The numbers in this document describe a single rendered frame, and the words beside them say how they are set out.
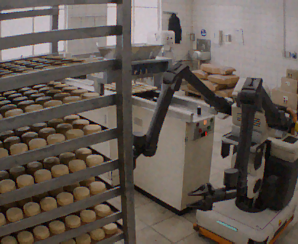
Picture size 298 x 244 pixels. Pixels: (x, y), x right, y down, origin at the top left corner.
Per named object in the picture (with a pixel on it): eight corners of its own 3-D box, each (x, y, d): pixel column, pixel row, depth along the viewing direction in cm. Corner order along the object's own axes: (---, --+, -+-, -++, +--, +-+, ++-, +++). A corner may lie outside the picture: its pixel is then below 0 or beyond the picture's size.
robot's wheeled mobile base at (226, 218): (238, 198, 262) (243, 174, 254) (294, 221, 216) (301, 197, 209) (190, 231, 219) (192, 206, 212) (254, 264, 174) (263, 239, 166)
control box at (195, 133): (189, 139, 224) (190, 120, 219) (210, 131, 238) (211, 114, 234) (192, 140, 221) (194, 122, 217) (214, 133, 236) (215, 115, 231)
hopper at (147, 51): (96, 62, 272) (96, 46, 267) (145, 56, 306) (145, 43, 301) (113, 64, 251) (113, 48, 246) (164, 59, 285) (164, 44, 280)
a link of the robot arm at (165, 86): (184, 78, 152) (170, 72, 160) (176, 76, 148) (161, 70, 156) (156, 159, 161) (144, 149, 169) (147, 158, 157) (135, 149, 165)
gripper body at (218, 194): (205, 182, 116) (222, 179, 117) (202, 203, 119) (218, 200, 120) (211, 189, 110) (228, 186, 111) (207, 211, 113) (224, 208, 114)
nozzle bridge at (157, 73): (88, 99, 279) (87, 62, 268) (150, 87, 323) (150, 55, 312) (107, 106, 255) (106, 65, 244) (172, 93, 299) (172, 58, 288)
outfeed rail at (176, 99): (86, 79, 378) (86, 73, 376) (88, 78, 380) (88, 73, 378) (216, 115, 232) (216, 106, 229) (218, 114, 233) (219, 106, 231)
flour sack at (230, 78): (223, 86, 570) (224, 77, 564) (206, 82, 599) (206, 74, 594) (241, 82, 616) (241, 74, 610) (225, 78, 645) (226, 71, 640)
